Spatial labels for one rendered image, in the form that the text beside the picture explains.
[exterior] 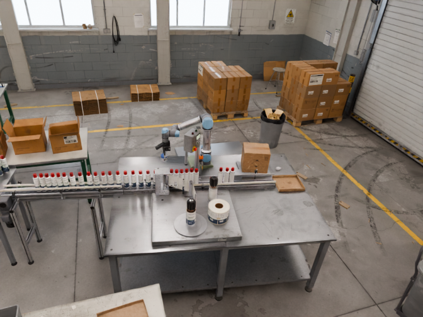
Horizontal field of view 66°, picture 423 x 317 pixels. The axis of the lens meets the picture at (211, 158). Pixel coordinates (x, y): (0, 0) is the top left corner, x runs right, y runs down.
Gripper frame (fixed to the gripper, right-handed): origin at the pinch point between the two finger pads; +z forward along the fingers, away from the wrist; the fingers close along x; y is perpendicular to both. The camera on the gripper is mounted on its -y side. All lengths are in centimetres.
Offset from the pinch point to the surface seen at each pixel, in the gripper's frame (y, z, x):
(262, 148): 110, -12, -25
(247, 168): 93, 9, -31
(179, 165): 19.4, 16.8, 2.9
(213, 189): 34, -6, -78
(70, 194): -100, 14, -29
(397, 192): 364, 101, -23
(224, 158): 77, 17, 6
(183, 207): 5, 12, -77
